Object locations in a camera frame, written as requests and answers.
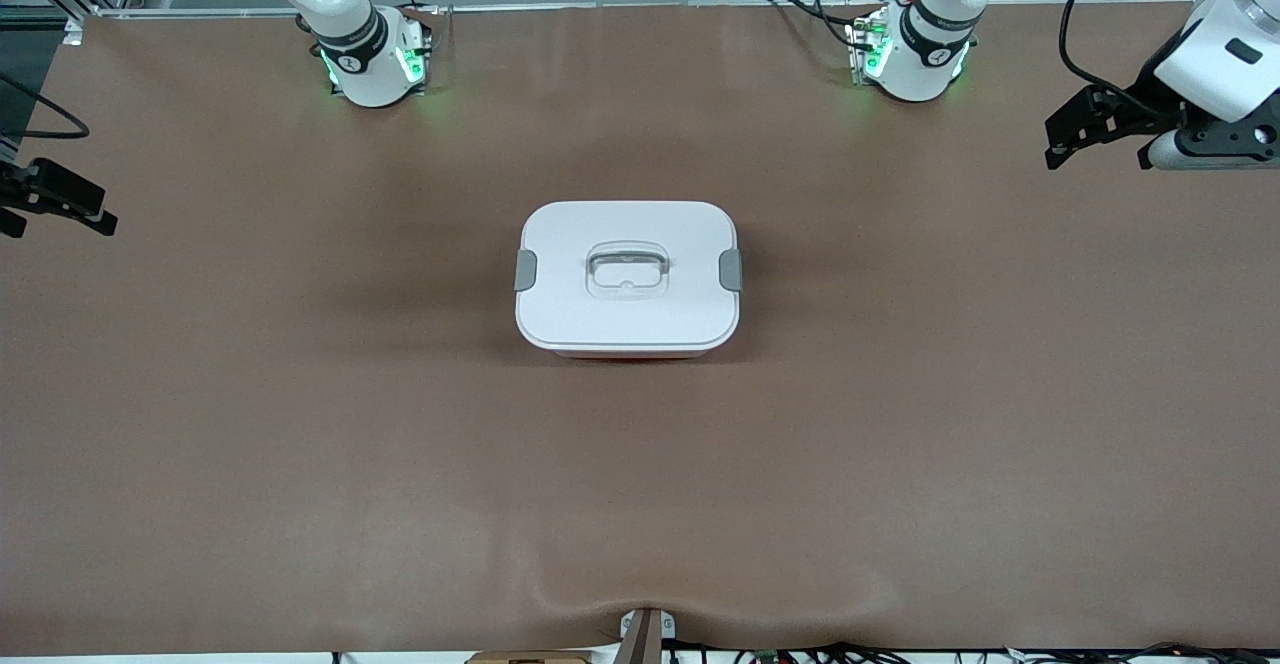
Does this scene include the white box lid grey latches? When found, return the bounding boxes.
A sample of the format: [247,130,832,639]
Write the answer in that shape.
[514,201,744,355]

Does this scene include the pink plastic box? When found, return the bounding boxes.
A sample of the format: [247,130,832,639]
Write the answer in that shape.
[555,347,713,360]

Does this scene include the metal table clamp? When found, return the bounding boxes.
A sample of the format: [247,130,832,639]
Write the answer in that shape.
[615,607,677,664]

